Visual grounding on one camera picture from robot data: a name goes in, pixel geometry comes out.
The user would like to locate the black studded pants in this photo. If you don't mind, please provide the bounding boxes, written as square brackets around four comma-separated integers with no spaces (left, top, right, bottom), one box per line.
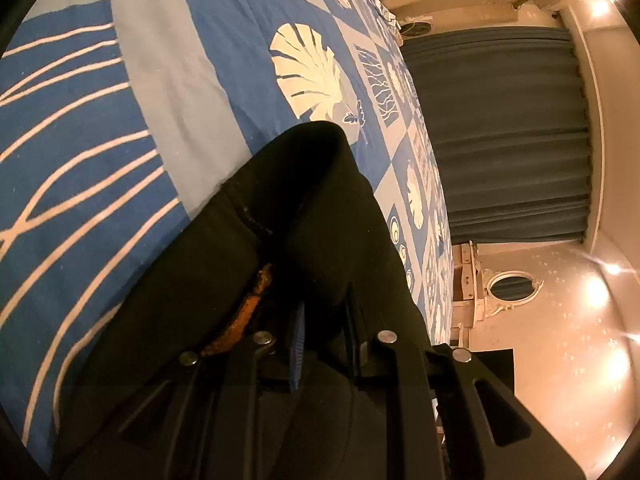
[50,122,430,479]

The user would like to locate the white vanity dresser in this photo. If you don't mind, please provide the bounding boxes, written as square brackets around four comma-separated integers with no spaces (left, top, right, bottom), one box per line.
[450,240,486,347]

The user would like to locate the blue white patterned bedsheet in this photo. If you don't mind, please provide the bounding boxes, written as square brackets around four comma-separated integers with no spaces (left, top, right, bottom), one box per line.
[1,0,452,468]

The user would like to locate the oval vanity mirror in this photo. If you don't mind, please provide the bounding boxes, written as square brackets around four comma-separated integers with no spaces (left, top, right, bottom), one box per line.
[483,270,544,318]

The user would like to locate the black television screen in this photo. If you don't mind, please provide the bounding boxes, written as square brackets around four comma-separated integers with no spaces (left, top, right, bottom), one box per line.
[474,349,515,393]

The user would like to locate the dark green curtain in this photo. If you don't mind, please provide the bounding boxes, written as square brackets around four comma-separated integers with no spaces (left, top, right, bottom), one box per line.
[402,26,592,244]

